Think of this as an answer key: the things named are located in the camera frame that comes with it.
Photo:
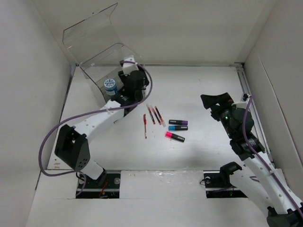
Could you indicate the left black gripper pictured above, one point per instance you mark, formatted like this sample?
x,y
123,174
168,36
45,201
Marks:
x,y
124,76

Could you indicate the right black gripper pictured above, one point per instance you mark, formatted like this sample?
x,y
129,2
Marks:
x,y
210,100

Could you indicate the blue tape jar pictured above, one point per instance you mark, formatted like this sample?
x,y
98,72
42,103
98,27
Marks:
x,y
110,87

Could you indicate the purple highlighter marker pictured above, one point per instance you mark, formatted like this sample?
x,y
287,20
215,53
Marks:
x,y
178,122

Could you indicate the blue highlighter marker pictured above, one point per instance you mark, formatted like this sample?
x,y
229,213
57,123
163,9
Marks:
x,y
178,128

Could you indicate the pink highlighter marker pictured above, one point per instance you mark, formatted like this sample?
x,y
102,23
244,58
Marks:
x,y
173,136

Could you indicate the clear acrylic drawer organizer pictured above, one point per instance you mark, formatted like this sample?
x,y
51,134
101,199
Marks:
x,y
97,49

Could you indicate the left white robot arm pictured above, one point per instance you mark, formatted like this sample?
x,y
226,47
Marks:
x,y
72,145

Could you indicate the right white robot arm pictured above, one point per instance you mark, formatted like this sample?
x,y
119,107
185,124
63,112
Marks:
x,y
259,180

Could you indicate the red pen white cap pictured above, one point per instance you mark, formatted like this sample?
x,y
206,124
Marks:
x,y
152,115

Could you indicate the red pen lying apart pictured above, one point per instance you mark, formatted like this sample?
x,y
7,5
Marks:
x,y
145,125

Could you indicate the red pen right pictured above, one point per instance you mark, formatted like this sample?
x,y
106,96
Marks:
x,y
160,116

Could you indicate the red pen middle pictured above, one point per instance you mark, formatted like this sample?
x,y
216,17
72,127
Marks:
x,y
155,114

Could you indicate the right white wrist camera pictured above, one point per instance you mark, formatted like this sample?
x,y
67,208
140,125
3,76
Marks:
x,y
243,101

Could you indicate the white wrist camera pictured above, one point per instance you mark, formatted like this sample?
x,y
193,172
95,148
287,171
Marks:
x,y
243,101
129,65

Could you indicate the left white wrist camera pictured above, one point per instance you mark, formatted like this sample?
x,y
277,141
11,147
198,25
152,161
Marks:
x,y
129,65

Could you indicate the right aluminium rail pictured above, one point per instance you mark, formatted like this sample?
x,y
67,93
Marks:
x,y
257,129

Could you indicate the aluminium rail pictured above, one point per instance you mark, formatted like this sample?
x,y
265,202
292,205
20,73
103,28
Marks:
x,y
149,184
257,129

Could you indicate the front aluminium rail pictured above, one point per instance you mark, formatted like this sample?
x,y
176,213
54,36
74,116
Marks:
x,y
149,184

